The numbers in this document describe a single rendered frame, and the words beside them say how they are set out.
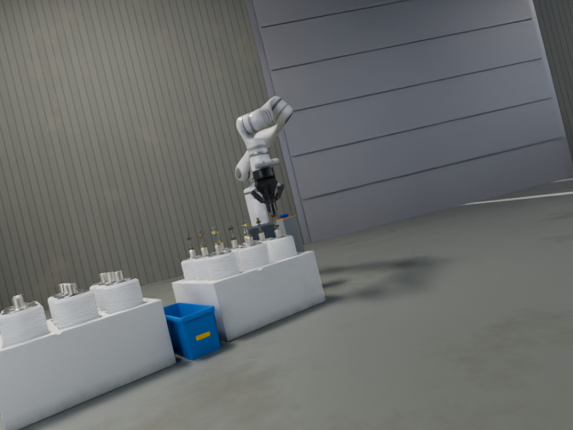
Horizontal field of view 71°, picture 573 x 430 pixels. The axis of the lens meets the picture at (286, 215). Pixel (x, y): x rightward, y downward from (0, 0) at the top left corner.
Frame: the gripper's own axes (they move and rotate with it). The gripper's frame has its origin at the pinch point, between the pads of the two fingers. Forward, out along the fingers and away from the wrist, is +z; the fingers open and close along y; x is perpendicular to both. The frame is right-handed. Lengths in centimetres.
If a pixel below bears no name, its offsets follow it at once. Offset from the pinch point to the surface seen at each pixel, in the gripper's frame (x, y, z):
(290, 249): 4.5, -1.3, 15.3
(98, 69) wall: -286, 40, -180
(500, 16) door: -176, -372, -152
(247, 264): 6.1, 15.0, 16.2
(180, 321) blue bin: 21, 40, 24
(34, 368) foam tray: 26, 74, 24
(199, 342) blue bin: 20, 37, 32
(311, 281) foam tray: 6.8, -5.2, 27.8
